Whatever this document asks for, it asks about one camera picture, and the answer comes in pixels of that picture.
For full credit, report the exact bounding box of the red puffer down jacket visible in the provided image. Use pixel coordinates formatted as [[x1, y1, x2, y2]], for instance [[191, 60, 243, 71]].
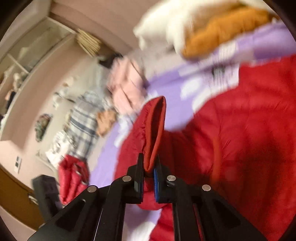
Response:
[[114, 56, 295, 240]]

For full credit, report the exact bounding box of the plaid grey pillow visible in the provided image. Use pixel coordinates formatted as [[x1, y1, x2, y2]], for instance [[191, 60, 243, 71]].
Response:
[[69, 90, 110, 161]]

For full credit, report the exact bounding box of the tan small garment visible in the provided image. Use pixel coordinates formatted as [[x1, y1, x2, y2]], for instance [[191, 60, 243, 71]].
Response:
[[96, 109, 117, 137]]

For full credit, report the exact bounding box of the pink garment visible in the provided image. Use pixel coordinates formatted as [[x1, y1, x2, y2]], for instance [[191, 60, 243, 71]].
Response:
[[107, 57, 147, 115]]

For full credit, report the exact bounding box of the purple floral bed sheet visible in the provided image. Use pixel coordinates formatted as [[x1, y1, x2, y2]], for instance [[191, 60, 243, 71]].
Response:
[[89, 21, 296, 241]]

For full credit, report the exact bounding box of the black garment on pillow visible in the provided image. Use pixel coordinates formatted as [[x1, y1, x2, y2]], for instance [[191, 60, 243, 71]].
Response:
[[98, 53, 123, 69]]

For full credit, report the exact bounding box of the straw yellow hanging tassel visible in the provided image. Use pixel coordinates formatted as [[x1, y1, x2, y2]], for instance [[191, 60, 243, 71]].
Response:
[[76, 29, 102, 57]]

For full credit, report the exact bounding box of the orange garment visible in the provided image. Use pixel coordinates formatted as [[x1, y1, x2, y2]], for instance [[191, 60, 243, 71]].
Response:
[[182, 6, 280, 59]]

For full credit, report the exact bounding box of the white fleece garment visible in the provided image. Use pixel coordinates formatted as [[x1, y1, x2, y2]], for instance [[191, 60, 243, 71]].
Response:
[[133, 0, 275, 53]]

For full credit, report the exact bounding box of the white wall shelf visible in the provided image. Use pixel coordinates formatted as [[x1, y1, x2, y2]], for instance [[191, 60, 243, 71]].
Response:
[[0, 16, 77, 142]]

